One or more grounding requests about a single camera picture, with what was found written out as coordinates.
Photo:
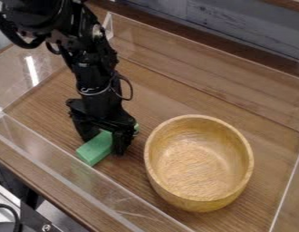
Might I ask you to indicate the black metal bracket with bolt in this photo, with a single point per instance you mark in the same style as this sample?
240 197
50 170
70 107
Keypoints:
33 222

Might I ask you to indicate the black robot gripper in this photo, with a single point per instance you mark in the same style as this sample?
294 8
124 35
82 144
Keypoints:
98 109

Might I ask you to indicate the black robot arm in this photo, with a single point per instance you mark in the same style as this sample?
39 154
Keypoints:
65 27

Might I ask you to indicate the brown wooden bowl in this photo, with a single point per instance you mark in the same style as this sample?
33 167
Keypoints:
198 162

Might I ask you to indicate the green rectangular block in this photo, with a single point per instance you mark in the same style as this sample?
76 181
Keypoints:
94 150

